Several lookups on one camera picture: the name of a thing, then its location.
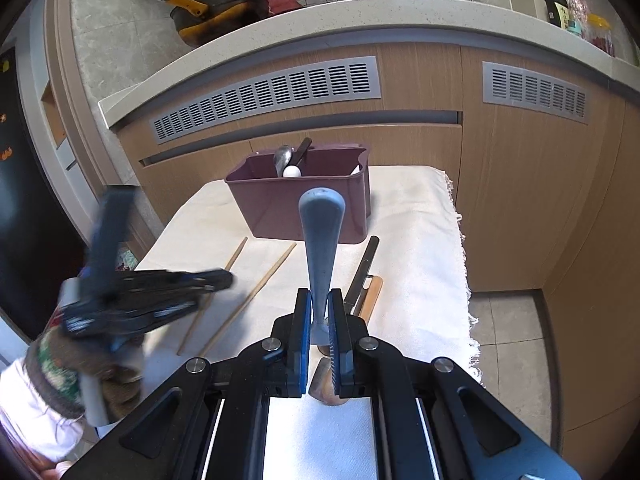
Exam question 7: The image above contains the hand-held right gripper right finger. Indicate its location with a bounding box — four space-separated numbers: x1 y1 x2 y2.
327 287 583 480

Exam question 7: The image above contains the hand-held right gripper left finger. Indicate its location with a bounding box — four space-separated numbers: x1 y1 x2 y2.
60 287 315 480

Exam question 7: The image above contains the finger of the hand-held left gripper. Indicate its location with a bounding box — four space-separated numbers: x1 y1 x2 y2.
112 268 236 336
89 186 137 291

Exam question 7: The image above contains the wooden chopstick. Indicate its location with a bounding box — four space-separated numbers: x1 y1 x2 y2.
178 236 249 356
199 243 297 357

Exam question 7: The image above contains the wooden spoon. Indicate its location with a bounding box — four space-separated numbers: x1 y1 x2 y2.
309 275 384 407

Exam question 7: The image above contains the shovel-shaped metal spoon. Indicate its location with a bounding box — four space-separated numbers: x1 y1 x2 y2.
344 235 380 317

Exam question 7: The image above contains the maroon plastic utensil container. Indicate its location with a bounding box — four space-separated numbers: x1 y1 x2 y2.
225 144 372 245

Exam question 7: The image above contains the black-handled utensil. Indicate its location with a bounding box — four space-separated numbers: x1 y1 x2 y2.
291 137 314 167

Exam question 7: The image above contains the person's left forearm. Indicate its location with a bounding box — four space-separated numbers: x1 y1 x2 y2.
0 330 87 467

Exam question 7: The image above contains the person's left hand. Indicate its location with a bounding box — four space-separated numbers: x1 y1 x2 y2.
97 337 147 423

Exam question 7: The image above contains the black appliance door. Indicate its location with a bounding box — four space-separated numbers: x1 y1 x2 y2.
0 45 87 341

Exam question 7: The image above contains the white fringed cloth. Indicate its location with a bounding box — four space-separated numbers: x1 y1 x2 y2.
135 165 485 480

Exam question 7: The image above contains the long grey vent grille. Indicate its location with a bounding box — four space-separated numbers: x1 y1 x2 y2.
152 56 381 145

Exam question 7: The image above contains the wooden kitchen cabinet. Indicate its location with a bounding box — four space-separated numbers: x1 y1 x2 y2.
112 40 640 461

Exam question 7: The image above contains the beige kitchen countertop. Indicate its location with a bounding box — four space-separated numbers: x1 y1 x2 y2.
98 0 640 133

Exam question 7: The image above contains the short grey vent grille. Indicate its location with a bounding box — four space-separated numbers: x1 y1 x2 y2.
482 61 590 125

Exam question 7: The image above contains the dark sauce bottle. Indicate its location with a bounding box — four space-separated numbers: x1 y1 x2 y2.
543 0 571 28

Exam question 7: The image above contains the jar with yellow lid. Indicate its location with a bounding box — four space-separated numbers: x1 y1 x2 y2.
585 14 613 56

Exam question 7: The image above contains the clear bottle with orange cap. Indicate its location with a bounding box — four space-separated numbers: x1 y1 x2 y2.
566 0 591 38

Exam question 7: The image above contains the black pot with yellow handles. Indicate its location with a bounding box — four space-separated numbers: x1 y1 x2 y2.
159 0 271 50

